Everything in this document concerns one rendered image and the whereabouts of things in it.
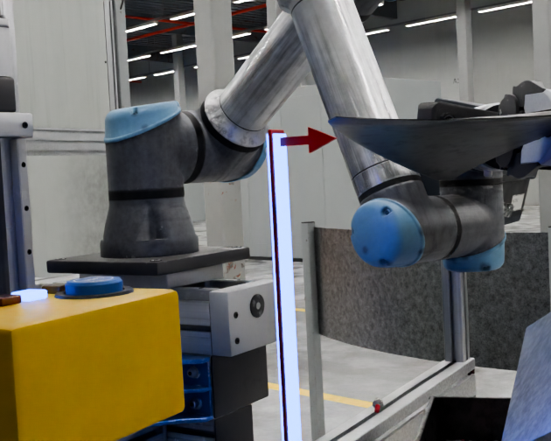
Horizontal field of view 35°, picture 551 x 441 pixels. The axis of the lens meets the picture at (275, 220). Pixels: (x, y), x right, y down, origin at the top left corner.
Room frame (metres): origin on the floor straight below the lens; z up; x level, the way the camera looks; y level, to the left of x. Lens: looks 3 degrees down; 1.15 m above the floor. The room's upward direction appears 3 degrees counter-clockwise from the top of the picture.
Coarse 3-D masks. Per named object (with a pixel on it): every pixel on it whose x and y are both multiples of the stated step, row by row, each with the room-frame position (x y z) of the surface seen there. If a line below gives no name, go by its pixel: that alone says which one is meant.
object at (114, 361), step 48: (0, 336) 0.49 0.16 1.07; (48, 336) 0.51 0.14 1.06; (96, 336) 0.54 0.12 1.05; (144, 336) 0.59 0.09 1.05; (0, 384) 0.49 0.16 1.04; (48, 384) 0.51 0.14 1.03; (96, 384) 0.54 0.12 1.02; (144, 384) 0.58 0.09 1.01; (0, 432) 0.49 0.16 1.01; (48, 432) 0.50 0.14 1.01; (96, 432) 0.54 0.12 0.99
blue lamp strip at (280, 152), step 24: (288, 192) 0.83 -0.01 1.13; (288, 216) 0.83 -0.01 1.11; (288, 240) 0.83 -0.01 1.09; (288, 264) 0.83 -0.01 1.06; (288, 288) 0.82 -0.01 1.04; (288, 312) 0.82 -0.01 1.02; (288, 336) 0.82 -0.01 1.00; (288, 360) 0.82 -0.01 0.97; (288, 384) 0.82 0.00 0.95; (288, 408) 0.82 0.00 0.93; (288, 432) 0.82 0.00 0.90
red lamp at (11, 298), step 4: (0, 296) 0.58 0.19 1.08; (4, 296) 0.58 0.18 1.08; (8, 296) 0.58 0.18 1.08; (12, 296) 0.58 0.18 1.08; (16, 296) 0.58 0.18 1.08; (20, 296) 0.59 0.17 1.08; (0, 300) 0.57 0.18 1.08; (4, 300) 0.57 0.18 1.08; (8, 300) 0.58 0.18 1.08; (12, 300) 0.58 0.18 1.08; (16, 300) 0.58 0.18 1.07; (20, 300) 0.59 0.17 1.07; (0, 304) 0.57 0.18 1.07; (4, 304) 0.57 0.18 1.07; (8, 304) 0.58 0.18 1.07
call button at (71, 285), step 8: (72, 280) 0.62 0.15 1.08; (80, 280) 0.61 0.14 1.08; (88, 280) 0.61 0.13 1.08; (96, 280) 0.61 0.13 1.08; (104, 280) 0.61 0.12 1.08; (112, 280) 0.61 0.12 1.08; (120, 280) 0.62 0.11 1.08; (72, 288) 0.60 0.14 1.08; (80, 288) 0.60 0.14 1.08; (88, 288) 0.60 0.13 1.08; (96, 288) 0.60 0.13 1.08; (104, 288) 0.60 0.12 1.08; (112, 288) 0.61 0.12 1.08; (120, 288) 0.61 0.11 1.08
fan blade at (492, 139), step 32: (352, 128) 0.71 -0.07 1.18; (384, 128) 0.70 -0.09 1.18; (416, 128) 0.70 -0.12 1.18; (448, 128) 0.70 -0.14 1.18; (480, 128) 0.72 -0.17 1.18; (512, 128) 0.73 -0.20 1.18; (544, 128) 0.75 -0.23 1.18; (416, 160) 0.82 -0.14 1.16; (448, 160) 0.83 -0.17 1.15; (480, 160) 0.83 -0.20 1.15
